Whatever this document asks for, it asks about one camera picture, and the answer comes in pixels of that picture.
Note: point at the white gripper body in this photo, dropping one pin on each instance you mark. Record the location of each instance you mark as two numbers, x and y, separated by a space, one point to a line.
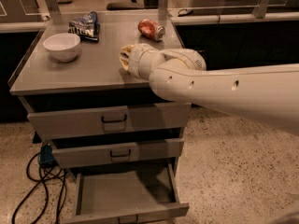
135 61

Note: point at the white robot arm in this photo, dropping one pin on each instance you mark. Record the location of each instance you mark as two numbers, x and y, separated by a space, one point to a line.
266 94

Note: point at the grey drawer cabinet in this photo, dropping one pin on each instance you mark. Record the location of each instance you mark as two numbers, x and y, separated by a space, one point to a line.
94 79

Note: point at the grey top drawer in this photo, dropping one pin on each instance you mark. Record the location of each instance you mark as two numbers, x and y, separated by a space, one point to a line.
105 120

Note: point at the grey drawer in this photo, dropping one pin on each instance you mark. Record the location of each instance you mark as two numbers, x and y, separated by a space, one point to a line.
105 120
118 153
127 193

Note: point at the grey middle drawer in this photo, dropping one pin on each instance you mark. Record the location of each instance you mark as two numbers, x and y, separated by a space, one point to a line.
118 153

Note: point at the grey bottom drawer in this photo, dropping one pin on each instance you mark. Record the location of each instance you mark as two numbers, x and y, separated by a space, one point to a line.
127 193

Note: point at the red soda can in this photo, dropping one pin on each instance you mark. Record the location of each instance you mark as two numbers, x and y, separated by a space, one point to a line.
151 29

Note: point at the blue chip bag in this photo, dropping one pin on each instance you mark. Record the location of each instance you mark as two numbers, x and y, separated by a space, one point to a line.
86 26

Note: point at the white ceramic bowl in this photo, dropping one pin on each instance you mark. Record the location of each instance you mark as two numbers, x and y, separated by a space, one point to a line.
64 47

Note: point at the dark lower cabinets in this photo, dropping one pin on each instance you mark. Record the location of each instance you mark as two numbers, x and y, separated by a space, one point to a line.
243 45

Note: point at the blue power box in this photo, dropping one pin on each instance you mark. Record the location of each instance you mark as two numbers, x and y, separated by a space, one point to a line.
46 158

